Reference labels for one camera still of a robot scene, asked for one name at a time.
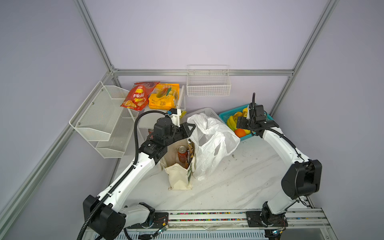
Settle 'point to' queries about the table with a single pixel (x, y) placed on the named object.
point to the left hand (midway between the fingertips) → (195, 126)
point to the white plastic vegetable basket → (206, 111)
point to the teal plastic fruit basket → (225, 115)
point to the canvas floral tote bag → (179, 164)
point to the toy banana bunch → (234, 118)
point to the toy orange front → (240, 132)
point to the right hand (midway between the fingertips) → (243, 120)
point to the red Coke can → (182, 153)
